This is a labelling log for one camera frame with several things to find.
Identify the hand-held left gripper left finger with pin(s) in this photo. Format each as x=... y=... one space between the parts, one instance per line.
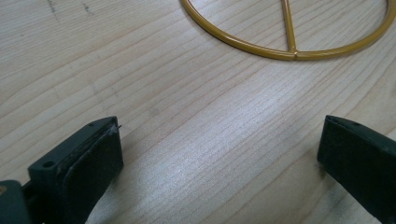
x=77 y=168

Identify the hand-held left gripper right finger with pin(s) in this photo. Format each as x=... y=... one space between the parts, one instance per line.
x=358 y=155

